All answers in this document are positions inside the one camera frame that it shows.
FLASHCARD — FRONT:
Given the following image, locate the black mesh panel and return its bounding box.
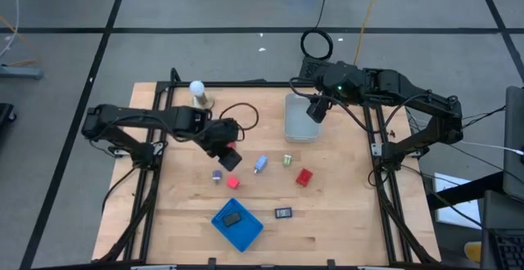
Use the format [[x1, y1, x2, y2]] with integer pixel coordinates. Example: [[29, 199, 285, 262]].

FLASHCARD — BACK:
[[298, 56, 328, 81]]

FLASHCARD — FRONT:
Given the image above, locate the black aluminium table frame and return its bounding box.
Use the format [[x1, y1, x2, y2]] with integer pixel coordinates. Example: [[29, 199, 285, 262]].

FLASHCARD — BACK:
[[96, 68, 441, 270]]

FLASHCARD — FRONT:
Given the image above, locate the white paper sheet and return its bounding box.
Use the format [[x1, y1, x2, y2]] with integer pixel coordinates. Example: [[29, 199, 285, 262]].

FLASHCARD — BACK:
[[432, 172, 483, 231]]

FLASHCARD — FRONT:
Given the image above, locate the black keyboard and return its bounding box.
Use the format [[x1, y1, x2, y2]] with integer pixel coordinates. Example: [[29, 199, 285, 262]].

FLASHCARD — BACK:
[[489, 228, 524, 270]]

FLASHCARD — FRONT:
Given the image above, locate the black desk beam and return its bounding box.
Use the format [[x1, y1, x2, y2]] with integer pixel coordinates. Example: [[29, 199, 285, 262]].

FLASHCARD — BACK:
[[427, 170, 505, 213]]

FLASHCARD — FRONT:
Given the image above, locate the white plug cable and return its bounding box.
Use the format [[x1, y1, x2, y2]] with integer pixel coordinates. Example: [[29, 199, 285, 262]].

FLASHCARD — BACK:
[[495, 145, 524, 156]]

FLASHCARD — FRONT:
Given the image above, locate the orange floor cable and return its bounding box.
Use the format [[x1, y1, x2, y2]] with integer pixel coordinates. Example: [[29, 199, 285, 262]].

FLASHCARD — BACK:
[[0, 15, 41, 68]]

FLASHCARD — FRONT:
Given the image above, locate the large red charger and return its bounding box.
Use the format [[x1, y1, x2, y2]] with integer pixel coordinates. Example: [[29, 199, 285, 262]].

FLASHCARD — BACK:
[[295, 168, 314, 188]]

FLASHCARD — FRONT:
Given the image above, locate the white floor cable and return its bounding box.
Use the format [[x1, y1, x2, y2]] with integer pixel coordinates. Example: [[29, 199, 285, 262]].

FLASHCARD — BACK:
[[0, 0, 21, 58]]

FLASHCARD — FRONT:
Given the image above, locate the light blue charger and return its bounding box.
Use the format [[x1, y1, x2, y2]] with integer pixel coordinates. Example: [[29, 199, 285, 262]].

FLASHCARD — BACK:
[[252, 155, 269, 175]]

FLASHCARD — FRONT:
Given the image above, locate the coiled black cable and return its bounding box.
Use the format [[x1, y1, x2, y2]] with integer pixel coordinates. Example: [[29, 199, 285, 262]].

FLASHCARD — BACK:
[[300, 0, 335, 61]]

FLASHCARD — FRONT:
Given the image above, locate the grey plastic bin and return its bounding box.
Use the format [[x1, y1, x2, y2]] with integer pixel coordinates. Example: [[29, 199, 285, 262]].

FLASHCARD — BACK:
[[284, 92, 323, 144]]

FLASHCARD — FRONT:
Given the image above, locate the yellow cable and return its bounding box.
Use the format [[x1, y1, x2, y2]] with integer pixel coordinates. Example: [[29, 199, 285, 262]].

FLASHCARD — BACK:
[[352, 0, 386, 67]]

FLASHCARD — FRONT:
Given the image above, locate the grey monitor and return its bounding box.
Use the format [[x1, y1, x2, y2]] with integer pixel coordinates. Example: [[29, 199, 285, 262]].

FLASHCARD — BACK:
[[502, 85, 524, 202]]

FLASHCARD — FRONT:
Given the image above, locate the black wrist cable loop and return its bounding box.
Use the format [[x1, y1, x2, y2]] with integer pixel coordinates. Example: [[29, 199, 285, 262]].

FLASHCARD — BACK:
[[219, 101, 260, 132]]

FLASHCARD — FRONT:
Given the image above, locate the white bulb brass base lamp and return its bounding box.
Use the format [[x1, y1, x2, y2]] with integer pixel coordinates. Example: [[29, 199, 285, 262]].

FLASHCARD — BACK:
[[188, 79, 215, 110]]

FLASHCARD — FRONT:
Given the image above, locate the black floor equipment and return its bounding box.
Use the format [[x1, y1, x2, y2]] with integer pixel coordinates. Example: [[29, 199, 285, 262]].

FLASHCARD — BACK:
[[0, 102, 17, 135]]

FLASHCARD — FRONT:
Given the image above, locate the grey floor bar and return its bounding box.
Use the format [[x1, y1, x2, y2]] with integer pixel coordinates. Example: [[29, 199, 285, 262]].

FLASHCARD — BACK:
[[0, 64, 44, 80]]

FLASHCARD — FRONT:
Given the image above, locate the yellow object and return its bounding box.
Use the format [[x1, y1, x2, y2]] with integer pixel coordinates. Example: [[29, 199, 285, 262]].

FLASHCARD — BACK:
[[463, 241, 483, 263]]

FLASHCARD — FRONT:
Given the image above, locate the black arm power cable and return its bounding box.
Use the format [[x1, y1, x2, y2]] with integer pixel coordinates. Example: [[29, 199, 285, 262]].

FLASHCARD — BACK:
[[101, 164, 140, 214]]

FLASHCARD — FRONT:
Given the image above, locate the small black box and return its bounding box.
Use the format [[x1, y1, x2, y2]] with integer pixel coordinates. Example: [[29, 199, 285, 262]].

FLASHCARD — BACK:
[[223, 211, 242, 227]]

